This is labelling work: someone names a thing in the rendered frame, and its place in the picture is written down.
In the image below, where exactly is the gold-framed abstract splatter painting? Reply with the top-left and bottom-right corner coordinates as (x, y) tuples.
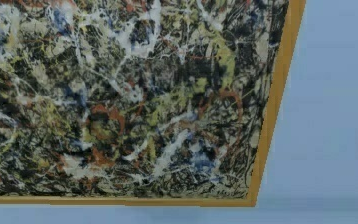
(0, 0), (307, 208)

